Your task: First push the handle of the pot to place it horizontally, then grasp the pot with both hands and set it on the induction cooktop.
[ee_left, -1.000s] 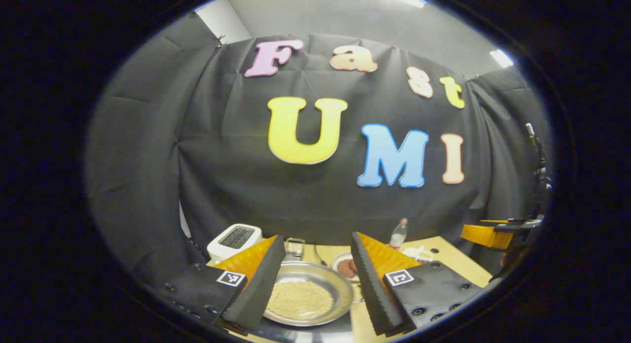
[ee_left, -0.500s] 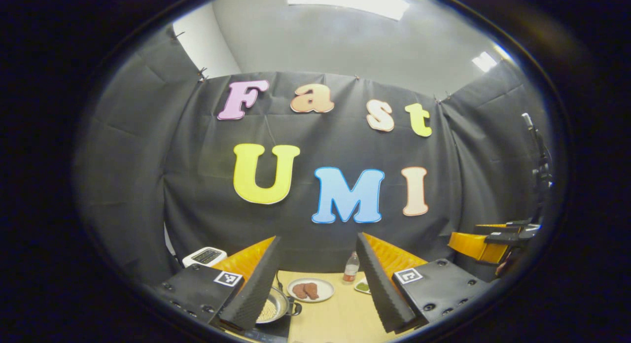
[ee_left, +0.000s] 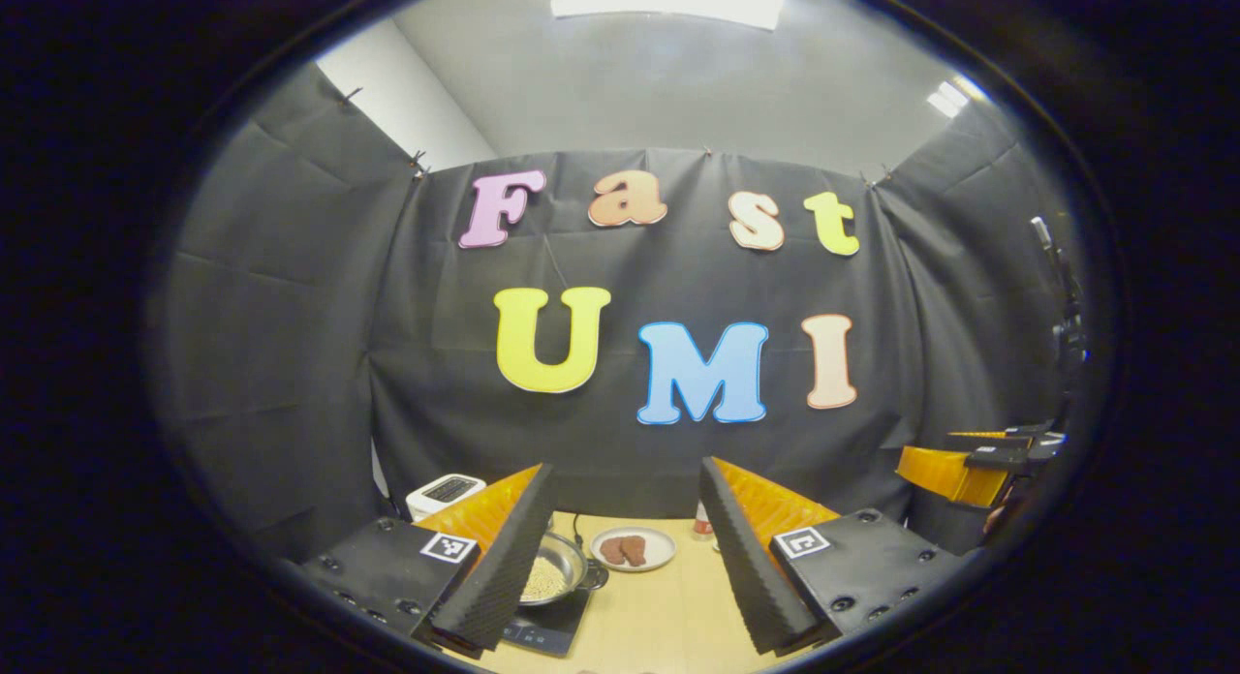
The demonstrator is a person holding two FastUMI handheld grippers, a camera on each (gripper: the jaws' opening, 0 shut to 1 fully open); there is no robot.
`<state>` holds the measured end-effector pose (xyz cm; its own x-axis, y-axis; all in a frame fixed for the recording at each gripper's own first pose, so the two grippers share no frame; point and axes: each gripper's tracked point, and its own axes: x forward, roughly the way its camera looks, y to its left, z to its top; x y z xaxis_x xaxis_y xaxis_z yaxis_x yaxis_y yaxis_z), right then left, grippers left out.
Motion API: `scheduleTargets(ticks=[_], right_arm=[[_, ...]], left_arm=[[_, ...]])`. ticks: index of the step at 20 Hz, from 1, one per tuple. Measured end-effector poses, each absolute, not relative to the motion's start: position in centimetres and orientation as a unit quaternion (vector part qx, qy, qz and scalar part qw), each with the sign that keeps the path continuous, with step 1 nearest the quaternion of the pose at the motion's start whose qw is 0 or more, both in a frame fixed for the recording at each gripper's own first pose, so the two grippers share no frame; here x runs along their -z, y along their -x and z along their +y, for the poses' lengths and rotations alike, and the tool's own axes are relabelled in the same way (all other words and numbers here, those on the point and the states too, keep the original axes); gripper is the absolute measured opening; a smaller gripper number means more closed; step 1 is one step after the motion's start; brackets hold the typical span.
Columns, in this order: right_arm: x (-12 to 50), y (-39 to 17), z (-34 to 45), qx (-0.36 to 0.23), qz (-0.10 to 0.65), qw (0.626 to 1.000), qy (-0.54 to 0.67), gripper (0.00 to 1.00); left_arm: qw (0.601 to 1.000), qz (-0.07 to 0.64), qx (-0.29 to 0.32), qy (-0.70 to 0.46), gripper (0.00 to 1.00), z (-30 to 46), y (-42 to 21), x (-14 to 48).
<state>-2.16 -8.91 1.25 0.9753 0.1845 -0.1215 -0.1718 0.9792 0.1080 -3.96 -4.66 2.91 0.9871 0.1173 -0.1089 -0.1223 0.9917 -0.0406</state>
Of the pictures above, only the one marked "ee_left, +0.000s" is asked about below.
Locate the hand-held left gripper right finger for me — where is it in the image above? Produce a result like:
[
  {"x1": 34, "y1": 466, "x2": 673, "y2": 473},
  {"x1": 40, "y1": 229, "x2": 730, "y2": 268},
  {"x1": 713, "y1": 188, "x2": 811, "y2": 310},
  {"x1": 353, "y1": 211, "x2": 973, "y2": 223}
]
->
[{"x1": 697, "y1": 456, "x2": 962, "y2": 656}]

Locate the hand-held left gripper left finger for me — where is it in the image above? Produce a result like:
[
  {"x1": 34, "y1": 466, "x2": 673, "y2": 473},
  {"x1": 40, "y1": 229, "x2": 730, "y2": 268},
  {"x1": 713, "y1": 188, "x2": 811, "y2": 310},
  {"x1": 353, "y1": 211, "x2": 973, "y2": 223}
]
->
[{"x1": 300, "y1": 463, "x2": 557, "y2": 656}]

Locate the steel pot with black handle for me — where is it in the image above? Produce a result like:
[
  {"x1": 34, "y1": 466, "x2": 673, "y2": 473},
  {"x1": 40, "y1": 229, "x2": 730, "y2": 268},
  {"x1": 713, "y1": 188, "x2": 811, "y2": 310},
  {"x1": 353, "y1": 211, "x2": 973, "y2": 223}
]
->
[{"x1": 518, "y1": 531, "x2": 610, "y2": 610}]

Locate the black induction cooktop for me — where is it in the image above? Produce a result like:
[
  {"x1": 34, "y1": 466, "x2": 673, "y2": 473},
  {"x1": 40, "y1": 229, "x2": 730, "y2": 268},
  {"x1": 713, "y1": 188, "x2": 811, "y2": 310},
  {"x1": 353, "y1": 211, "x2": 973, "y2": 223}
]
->
[{"x1": 498, "y1": 586, "x2": 595, "y2": 659}]

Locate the pile of soybeans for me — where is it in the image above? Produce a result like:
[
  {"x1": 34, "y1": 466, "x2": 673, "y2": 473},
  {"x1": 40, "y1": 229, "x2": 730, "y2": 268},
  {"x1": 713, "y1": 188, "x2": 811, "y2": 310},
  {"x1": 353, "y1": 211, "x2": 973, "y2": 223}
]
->
[{"x1": 520, "y1": 555, "x2": 569, "y2": 603}]

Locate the white toaster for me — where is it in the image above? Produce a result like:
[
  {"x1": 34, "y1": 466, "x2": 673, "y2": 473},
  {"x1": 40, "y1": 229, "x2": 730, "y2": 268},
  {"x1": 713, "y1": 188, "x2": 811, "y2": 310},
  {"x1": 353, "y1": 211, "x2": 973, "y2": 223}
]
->
[{"x1": 404, "y1": 473, "x2": 488, "y2": 523}]

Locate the white plate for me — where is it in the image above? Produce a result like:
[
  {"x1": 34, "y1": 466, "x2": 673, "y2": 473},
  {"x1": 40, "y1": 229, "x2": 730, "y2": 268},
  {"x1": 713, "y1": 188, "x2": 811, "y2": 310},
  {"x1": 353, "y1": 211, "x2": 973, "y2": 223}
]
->
[{"x1": 589, "y1": 525, "x2": 679, "y2": 573}]

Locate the black tripod stand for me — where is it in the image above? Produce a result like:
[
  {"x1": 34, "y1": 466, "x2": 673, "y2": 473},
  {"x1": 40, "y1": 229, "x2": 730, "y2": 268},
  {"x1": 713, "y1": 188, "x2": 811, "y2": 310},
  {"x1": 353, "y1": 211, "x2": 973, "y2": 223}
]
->
[{"x1": 1028, "y1": 215, "x2": 1088, "y2": 425}]

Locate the small ceiling light panel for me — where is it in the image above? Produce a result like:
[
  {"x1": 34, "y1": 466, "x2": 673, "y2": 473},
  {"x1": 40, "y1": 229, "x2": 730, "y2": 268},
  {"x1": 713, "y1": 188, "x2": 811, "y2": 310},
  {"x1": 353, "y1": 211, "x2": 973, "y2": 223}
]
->
[{"x1": 924, "y1": 77, "x2": 971, "y2": 119}]

